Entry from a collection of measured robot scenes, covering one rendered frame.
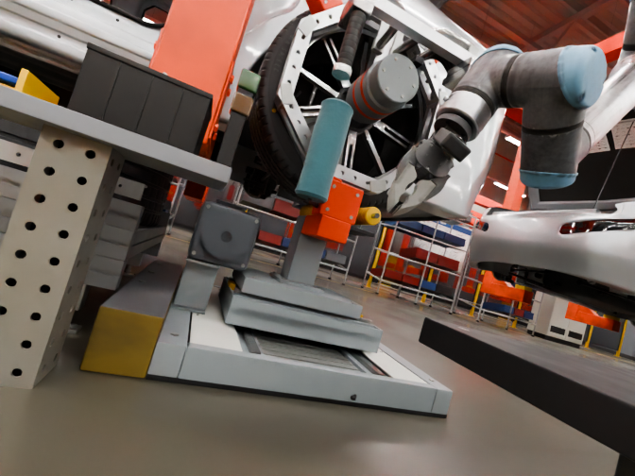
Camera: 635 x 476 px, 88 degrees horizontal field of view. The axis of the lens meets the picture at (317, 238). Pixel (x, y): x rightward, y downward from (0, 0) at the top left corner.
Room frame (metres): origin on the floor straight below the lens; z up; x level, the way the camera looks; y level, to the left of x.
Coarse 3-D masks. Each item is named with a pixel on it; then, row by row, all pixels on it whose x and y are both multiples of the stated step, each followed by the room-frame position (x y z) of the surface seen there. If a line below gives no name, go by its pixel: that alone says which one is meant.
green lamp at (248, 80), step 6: (246, 72) 0.64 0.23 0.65; (252, 72) 0.65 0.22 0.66; (240, 78) 0.64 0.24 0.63; (246, 78) 0.64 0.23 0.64; (252, 78) 0.65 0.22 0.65; (258, 78) 0.65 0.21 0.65; (240, 84) 0.64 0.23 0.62; (246, 84) 0.64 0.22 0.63; (252, 84) 0.65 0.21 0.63; (258, 84) 0.65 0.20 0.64; (246, 90) 0.65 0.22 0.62; (252, 90) 0.65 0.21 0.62; (252, 96) 0.67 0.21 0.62
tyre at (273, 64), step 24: (288, 24) 0.96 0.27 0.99; (288, 48) 0.96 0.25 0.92; (264, 72) 0.95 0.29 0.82; (264, 96) 0.96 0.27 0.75; (264, 120) 0.97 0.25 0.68; (264, 144) 1.04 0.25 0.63; (288, 144) 0.99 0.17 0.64; (288, 168) 1.00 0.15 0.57; (288, 192) 1.20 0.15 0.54; (384, 192) 1.11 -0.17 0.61
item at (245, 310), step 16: (224, 288) 1.15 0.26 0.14; (224, 304) 1.03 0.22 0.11; (240, 304) 0.93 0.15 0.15; (256, 304) 0.94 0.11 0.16; (272, 304) 1.01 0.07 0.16; (288, 304) 1.05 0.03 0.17; (240, 320) 0.93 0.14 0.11; (256, 320) 0.95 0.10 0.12; (272, 320) 0.96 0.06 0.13; (288, 320) 0.98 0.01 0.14; (304, 320) 1.00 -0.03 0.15; (320, 320) 1.01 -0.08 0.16; (336, 320) 1.03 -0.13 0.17; (352, 320) 1.12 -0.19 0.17; (368, 320) 1.15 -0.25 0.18; (304, 336) 1.00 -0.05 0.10; (320, 336) 1.02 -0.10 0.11; (336, 336) 1.04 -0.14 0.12; (352, 336) 1.05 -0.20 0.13; (368, 336) 1.07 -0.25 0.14
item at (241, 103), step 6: (234, 96) 0.64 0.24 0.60; (240, 96) 0.64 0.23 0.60; (246, 96) 0.65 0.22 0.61; (234, 102) 0.64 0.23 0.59; (240, 102) 0.64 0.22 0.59; (246, 102) 0.65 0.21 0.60; (252, 102) 0.65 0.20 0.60; (234, 108) 0.64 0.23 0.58; (240, 108) 0.64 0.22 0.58; (246, 108) 0.65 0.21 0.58; (246, 114) 0.65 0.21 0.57; (246, 120) 0.68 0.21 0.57
